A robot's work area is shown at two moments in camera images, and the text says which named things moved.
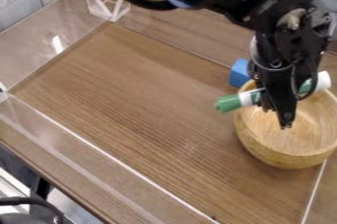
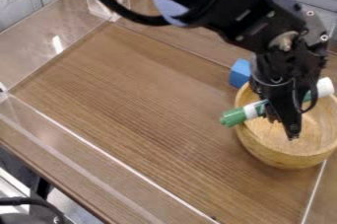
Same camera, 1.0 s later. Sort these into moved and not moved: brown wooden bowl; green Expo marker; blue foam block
Moved: green Expo marker
Not moved: brown wooden bowl; blue foam block
